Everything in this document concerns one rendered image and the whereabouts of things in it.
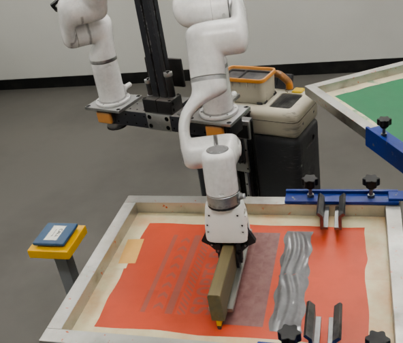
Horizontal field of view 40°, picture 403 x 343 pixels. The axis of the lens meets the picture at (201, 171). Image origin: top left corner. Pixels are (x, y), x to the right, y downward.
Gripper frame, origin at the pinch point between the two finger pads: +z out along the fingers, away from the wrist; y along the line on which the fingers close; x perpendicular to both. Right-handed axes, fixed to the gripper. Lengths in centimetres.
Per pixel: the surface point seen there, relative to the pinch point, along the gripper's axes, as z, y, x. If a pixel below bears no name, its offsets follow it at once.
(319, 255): 4.9, -20.5, -9.0
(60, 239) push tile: 3, 52, -10
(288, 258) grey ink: 4.7, -12.9, -7.0
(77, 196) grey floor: 83, 150, -188
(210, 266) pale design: 5.2, 6.5, -3.4
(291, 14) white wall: 12, 20, -383
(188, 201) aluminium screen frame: -0.7, 17.9, -27.2
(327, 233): 4.2, -22.2, -18.0
